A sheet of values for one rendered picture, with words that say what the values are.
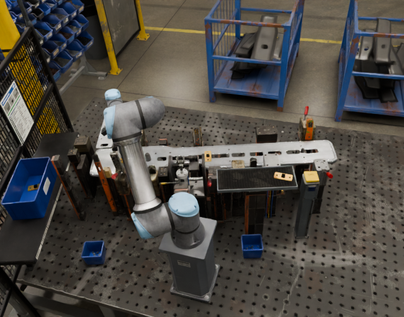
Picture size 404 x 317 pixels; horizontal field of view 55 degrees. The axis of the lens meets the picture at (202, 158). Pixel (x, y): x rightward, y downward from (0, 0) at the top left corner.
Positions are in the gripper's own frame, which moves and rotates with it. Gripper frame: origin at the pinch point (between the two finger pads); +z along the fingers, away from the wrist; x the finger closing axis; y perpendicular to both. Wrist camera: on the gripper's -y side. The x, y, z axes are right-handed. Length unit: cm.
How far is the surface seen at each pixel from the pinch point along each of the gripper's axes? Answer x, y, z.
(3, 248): -57, -49, 9
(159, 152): 5.4, 18.7, 11.3
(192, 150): 6.0, 38.1, 11.1
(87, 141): 11.7, -23.6, 5.9
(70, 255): -42, -31, 42
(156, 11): 441, -32, 112
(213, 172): -20, 50, 3
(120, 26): 301, -60, 70
